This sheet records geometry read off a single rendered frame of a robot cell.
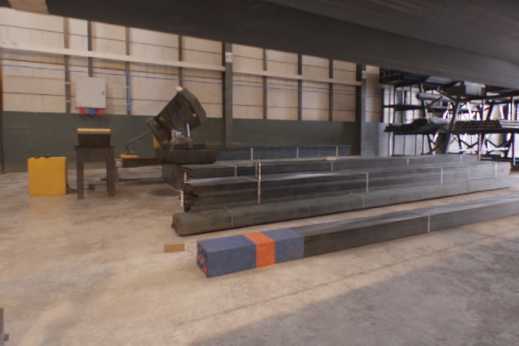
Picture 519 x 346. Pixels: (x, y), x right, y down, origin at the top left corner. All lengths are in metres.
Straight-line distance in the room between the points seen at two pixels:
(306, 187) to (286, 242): 1.49
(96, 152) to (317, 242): 3.61
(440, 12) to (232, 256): 1.90
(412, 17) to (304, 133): 11.64
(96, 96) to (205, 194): 6.79
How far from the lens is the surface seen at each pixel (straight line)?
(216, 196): 3.19
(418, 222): 3.24
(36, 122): 9.78
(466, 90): 10.36
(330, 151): 10.66
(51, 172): 5.65
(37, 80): 10.02
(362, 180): 4.29
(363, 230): 2.74
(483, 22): 0.54
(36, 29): 10.28
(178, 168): 5.45
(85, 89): 9.55
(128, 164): 6.31
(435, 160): 6.68
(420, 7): 0.43
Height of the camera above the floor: 0.88
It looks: 3 degrees down
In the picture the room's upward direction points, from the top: straight up
